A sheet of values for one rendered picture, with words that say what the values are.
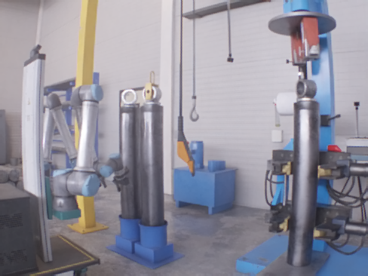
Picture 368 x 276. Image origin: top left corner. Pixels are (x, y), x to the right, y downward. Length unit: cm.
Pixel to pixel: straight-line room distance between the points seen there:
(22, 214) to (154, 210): 131
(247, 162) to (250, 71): 145
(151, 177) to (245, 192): 257
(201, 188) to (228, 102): 150
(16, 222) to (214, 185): 313
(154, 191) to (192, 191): 200
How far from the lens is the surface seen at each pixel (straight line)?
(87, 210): 399
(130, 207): 315
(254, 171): 501
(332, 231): 240
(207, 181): 462
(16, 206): 207
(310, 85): 247
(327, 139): 286
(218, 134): 534
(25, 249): 216
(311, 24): 241
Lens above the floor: 127
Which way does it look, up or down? 1 degrees down
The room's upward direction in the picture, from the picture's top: straight up
